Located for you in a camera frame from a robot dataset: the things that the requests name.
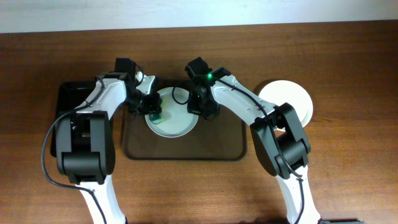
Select green yellow sponge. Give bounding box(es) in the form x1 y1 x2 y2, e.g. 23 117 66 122
149 113 164 124

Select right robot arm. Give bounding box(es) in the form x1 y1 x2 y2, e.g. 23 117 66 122
185 65 323 223

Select brown serving tray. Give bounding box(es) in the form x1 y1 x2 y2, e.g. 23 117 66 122
123 106 247 161

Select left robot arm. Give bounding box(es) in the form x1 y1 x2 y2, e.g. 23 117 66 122
55 72 161 223

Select black rectangular tray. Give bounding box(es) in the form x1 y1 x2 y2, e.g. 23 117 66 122
50 81 110 160

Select white plate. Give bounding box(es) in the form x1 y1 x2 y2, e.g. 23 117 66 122
259 80 313 128
145 87 198 138

